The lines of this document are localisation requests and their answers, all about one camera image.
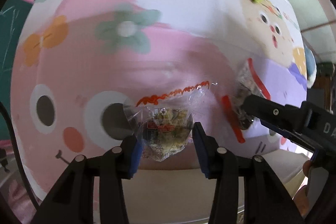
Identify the dark wooden cabinet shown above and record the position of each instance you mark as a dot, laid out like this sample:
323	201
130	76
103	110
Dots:
324	74

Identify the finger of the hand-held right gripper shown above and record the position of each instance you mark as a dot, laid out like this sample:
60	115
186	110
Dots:
273	111
286	133

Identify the green chalkboard pink frame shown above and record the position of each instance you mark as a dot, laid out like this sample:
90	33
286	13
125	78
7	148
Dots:
10	43

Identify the cartoon printed table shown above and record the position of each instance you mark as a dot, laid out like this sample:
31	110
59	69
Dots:
78	56

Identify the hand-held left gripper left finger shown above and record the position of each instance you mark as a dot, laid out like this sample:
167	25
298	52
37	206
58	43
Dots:
134	155

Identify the white plastic tray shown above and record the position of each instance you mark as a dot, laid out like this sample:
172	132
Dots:
170	195

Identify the dark nut packet red strips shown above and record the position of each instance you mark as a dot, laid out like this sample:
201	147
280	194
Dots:
242	87

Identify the floral sliding wardrobe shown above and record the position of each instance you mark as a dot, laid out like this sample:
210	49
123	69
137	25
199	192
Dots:
302	3

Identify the clear mixed nut packet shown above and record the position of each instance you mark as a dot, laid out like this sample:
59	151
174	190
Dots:
168	129

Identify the blue cushion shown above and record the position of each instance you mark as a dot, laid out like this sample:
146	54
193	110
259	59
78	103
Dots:
311	69

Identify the person's right hand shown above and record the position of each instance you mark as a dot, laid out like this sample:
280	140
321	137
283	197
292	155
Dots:
300	197

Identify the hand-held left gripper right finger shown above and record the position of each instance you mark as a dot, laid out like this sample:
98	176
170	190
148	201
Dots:
200	153

